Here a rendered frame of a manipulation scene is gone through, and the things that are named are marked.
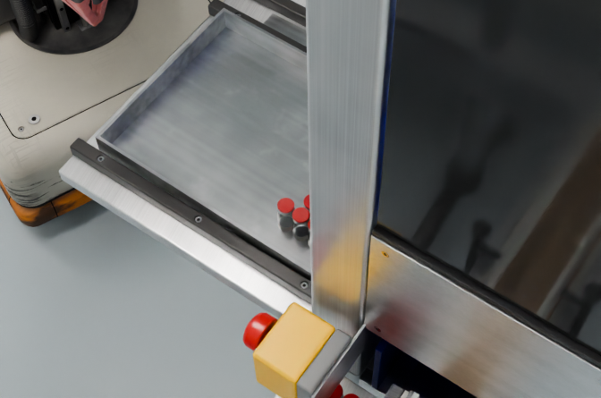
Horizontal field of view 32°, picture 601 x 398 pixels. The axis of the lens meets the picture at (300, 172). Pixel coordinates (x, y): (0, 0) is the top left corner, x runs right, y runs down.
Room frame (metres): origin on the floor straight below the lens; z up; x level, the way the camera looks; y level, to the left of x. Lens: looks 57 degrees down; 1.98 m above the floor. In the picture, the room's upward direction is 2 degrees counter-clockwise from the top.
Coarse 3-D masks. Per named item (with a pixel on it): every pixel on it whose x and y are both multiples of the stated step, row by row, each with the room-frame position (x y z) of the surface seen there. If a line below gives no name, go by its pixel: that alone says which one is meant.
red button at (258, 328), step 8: (256, 320) 0.45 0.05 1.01; (264, 320) 0.45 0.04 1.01; (272, 320) 0.45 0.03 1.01; (248, 328) 0.44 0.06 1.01; (256, 328) 0.44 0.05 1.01; (264, 328) 0.44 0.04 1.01; (248, 336) 0.43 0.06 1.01; (256, 336) 0.43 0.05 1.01; (264, 336) 0.44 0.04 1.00; (248, 344) 0.43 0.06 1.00; (256, 344) 0.43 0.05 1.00
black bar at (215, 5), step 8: (216, 0) 0.98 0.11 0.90; (208, 8) 0.98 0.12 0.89; (216, 8) 0.97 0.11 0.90; (232, 8) 0.97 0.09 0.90; (240, 16) 0.96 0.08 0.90; (248, 16) 0.95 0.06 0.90; (256, 24) 0.94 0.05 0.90; (264, 24) 0.94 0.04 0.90; (272, 32) 0.92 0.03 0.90; (280, 32) 0.92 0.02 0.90; (288, 40) 0.91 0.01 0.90; (304, 48) 0.89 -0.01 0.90
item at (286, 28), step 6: (270, 18) 0.96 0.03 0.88; (276, 18) 0.96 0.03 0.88; (282, 18) 0.96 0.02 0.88; (270, 24) 0.95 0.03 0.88; (276, 24) 0.95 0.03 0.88; (282, 24) 0.95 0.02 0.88; (288, 24) 0.95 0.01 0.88; (294, 24) 0.95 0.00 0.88; (282, 30) 0.94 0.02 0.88; (288, 30) 0.94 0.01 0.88; (294, 30) 0.94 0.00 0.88; (300, 30) 0.94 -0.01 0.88; (306, 30) 0.94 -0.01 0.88; (288, 36) 0.93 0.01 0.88; (294, 36) 0.93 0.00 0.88; (300, 36) 0.93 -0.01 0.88; (306, 36) 0.93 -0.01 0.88; (300, 42) 0.92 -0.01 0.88; (306, 42) 0.92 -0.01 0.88
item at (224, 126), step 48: (192, 48) 0.90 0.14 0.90; (240, 48) 0.91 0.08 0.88; (288, 48) 0.89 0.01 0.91; (144, 96) 0.82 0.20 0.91; (192, 96) 0.83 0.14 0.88; (240, 96) 0.83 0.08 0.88; (288, 96) 0.83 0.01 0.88; (144, 144) 0.76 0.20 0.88; (192, 144) 0.76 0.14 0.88; (240, 144) 0.76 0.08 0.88; (288, 144) 0.75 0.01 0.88; (192, 192) 0.69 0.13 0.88; (240, 192) 0.68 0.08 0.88; (288, 192) 0.68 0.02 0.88; (288, 240) 0.61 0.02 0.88
